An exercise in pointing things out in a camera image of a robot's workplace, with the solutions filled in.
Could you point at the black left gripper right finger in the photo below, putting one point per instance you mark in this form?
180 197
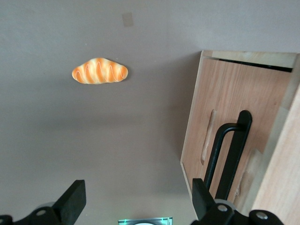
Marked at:
201 201

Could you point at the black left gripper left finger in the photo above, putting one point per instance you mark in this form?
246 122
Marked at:
70 201

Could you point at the plain wooden drawer front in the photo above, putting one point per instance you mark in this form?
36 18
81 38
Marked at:
281 175

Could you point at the wooden drawer front with slot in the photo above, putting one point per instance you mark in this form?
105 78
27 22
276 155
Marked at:
234 89

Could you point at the light wooden drawer cabinet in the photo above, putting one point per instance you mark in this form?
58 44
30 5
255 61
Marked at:
257 57

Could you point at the orange striped toy bread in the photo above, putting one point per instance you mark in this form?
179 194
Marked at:
99 71

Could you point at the beige tape patch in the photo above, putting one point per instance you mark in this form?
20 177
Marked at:
127 19

